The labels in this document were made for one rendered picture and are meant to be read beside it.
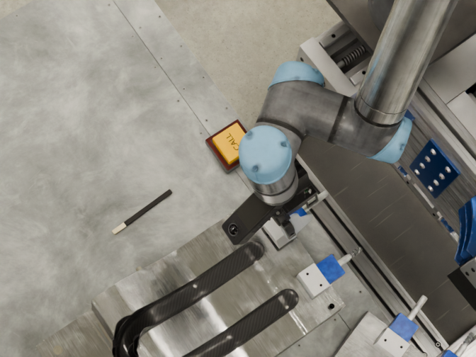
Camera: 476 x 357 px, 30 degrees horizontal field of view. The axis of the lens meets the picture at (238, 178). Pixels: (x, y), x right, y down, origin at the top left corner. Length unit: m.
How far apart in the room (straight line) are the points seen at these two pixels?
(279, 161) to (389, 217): 1.17
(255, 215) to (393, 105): 0.32
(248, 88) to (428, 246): 0.73
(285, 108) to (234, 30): 1.48
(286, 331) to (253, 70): 1.26
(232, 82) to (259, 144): 1.44
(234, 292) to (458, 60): 0.61
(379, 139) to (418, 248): 1.11
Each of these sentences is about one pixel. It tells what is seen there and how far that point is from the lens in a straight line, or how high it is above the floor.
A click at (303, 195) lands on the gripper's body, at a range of 1.46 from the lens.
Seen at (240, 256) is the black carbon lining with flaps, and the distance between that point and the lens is 1.64.
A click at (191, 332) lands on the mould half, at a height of 0.91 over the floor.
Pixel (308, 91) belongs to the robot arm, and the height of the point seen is 1.27.
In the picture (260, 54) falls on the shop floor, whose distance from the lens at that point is 2.74.
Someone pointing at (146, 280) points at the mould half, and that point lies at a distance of 1.60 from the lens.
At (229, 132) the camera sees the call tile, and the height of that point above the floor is 0.84.
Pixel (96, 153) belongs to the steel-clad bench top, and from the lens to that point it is 1.79.
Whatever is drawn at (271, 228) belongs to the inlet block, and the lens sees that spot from 1.59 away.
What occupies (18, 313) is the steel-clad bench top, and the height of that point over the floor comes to 0.80.
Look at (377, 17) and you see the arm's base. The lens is 1.63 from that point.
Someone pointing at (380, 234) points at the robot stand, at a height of 0.21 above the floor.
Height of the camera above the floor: 2.49
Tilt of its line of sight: 73 degrees down
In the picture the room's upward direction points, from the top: 9 degrees clockwise
